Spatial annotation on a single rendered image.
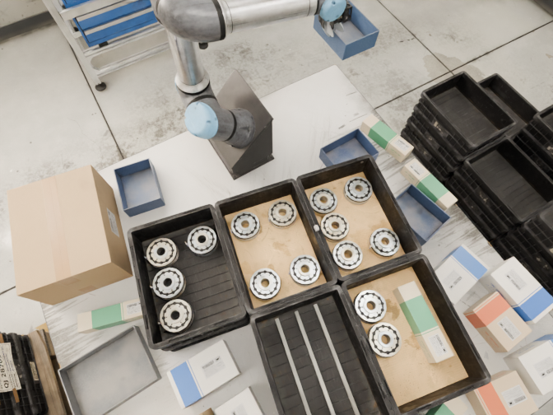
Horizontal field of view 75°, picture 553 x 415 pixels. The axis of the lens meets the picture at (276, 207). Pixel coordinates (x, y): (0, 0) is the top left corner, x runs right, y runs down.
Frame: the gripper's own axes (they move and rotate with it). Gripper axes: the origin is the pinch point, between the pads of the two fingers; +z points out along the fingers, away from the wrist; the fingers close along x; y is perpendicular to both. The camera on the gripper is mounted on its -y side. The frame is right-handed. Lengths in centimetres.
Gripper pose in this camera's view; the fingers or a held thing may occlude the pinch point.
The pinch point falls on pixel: (329, 31)
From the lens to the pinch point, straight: 147.0
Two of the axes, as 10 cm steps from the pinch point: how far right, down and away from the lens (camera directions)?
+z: 1.0, 3.5, 9.3
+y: 4.8, 8.0, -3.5
